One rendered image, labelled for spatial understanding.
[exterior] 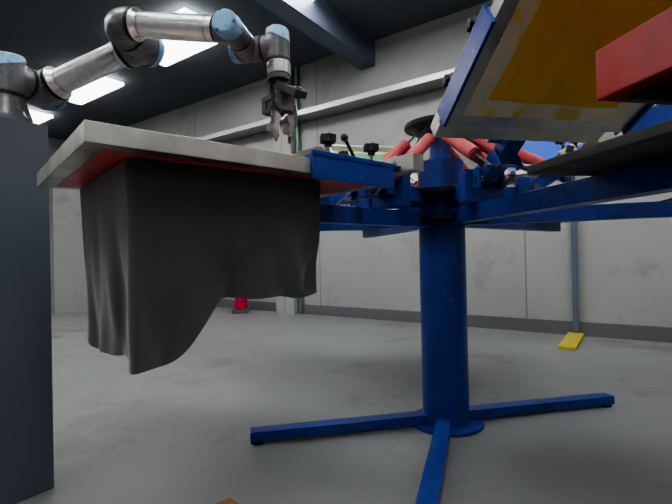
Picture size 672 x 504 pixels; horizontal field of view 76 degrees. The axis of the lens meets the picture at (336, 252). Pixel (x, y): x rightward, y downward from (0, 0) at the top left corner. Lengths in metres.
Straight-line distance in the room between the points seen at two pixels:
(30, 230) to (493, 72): 1.46
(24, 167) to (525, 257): 3.82
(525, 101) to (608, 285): 3.11
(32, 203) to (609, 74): 1.59
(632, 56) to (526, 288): 3.61
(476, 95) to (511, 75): 0.09
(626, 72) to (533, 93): 0.47
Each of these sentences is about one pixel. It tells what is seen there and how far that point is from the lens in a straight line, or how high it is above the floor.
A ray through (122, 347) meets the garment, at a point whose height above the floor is 0.55.
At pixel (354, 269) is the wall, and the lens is 5.08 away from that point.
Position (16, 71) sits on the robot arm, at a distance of 1.82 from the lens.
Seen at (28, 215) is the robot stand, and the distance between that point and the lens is 1.69.
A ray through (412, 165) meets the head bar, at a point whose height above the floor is 1.00.
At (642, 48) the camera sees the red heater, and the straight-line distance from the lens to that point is 0.88.
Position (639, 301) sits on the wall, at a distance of 4.31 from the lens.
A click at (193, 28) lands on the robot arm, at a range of 1.47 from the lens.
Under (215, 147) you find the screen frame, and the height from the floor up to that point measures 0.98.
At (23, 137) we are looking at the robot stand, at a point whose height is 1.15.
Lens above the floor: 0.75
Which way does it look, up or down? level
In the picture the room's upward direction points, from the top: 1 degrees counter-clockwise
